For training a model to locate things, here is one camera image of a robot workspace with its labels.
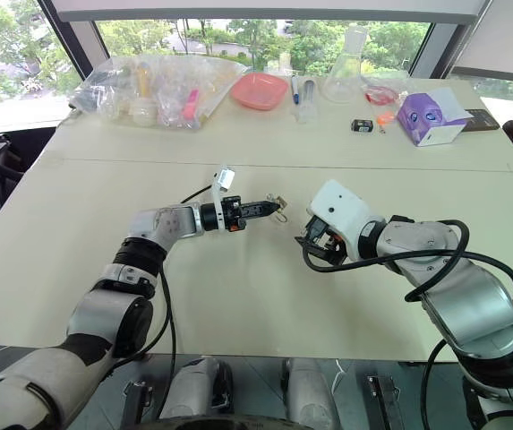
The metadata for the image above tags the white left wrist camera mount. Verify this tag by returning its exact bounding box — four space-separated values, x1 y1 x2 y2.
209 166 236 211

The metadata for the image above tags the small orange item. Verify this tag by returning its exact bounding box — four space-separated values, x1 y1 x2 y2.
375 111 395 135

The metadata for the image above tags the brass padlock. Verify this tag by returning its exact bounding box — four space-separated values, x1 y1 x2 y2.
266 193 290 224

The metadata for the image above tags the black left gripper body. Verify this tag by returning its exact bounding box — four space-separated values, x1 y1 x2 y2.
219 195 245 234

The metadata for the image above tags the silver robot leg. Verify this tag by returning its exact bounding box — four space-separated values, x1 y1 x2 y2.
165 356 235 423
279 357 341 430

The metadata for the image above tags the pink highlighter pen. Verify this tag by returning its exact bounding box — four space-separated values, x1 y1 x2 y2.
183 89 201 119

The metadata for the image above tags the white roller blind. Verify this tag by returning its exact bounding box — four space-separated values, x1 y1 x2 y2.
449 0 513 85

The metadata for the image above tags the yellow tube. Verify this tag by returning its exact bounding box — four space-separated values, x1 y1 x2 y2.
135 61 153 99

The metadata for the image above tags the red item in clear wrap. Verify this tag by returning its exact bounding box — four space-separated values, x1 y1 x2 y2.
362 79 408 108

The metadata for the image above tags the flat black device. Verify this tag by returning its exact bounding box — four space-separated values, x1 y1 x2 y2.
463 107 501 133

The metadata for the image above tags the purple and white tissue box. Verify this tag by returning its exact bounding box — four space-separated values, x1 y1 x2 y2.
396 86 475 149

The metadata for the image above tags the grey roller blind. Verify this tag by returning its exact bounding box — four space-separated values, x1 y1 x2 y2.
53 0 493 24

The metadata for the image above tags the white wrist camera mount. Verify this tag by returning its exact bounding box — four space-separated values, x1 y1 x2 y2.
209 166 236 211
305 179 386 262

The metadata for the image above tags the thin white cord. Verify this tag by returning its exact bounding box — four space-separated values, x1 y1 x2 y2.
330 358 347 393

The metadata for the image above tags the glass conical flask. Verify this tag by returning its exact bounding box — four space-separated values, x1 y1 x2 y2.
320 24 372 105

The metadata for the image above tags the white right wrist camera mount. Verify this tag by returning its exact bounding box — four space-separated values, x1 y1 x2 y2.
305 179 386 262

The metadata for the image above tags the clear plastic bag of items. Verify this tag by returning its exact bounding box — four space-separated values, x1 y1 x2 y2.
68 54 247 132

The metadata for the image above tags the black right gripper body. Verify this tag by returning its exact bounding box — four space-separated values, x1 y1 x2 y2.
303 215 352 266

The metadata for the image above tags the pink plastic bowl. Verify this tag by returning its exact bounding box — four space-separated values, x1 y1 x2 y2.
230 72 290 112

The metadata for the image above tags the clear plastic tube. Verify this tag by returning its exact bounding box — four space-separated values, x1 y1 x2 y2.
295 77 320 123

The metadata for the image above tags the black metal bracket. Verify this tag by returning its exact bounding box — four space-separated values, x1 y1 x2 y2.
364 374 408 430
120 379 155 430

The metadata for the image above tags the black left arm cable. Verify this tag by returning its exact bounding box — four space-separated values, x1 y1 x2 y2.
153 184 216 420

